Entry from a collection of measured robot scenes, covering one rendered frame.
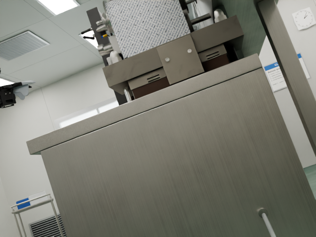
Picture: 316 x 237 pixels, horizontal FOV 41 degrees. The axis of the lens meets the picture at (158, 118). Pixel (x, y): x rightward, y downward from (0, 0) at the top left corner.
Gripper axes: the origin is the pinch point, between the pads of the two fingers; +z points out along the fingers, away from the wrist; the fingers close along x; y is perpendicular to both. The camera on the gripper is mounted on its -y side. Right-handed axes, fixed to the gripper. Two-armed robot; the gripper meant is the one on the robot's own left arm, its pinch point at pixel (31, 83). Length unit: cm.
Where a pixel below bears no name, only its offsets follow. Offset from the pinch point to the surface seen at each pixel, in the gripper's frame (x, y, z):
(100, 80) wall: -498, -63, 215
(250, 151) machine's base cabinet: 95, 44, 28
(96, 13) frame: 17.0, -20.0, 30.3
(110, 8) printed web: 52, -10, 21
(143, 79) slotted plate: 75, 18, 15
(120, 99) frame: 20.9, 17.5, 28.5
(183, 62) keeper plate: 84, 17, 23
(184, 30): 66, 4, 38
